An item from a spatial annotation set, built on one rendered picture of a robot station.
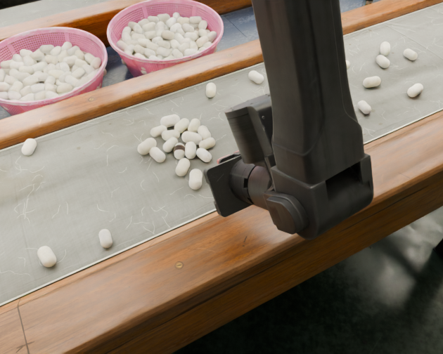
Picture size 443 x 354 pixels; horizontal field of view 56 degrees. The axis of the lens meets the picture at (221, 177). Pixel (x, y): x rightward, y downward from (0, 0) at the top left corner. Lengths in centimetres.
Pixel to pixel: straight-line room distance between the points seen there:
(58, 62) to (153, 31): 23
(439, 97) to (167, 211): 60
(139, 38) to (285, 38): 75
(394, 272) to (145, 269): 110
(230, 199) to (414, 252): 116
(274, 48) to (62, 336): 42
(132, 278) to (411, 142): 52
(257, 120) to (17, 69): 73
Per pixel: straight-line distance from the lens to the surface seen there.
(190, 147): 72
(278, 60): 32
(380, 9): 115
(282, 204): 36
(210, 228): 61
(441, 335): 151
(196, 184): 67
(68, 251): 66
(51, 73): 98
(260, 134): 40
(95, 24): 112
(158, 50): 99
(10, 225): 72
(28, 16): 121
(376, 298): 148
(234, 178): 50
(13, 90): 97
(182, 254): 59
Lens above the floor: 128
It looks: 50 degrees down
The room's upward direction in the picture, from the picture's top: straight up
